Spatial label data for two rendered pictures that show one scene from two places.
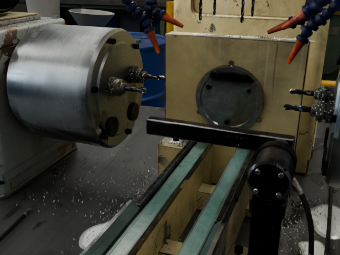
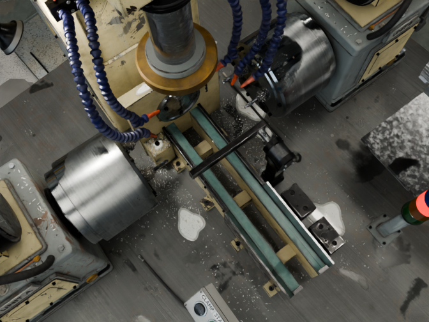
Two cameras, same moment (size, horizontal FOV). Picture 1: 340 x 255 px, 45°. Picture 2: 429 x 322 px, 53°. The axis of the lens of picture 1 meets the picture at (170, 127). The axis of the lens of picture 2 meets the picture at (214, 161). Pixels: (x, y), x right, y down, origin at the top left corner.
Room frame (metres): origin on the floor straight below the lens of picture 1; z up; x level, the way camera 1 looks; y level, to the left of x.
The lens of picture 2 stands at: (0.41, 0.28, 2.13)
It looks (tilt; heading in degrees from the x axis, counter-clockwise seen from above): 70 degrees down; 308
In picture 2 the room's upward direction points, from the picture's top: 6 degrees counter-clockwise
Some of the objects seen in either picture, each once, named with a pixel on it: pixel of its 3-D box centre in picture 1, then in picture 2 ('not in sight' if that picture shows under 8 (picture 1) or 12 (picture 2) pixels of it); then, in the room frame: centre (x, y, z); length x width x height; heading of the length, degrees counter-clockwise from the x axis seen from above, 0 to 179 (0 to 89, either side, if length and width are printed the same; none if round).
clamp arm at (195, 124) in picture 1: (216, 135); (228, 149); (0.65, -0.08, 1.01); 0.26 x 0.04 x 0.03; 69
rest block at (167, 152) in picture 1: (175, 160); (159, 149); (0.86, -0.01, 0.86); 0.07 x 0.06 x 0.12; 69
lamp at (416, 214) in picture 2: not in sight; (424, 207); (0.15, -0.18, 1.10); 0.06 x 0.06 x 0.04
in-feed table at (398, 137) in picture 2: not in sight; (414, 149); (0.19, -0.44, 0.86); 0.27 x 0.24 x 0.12; 69
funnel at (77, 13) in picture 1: (93, 33); not in sight; (2.30, 0.42, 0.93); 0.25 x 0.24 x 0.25; 165
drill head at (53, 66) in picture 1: (62, 82); (88, 197); (0.89, 0.24, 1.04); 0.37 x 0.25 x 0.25; 69
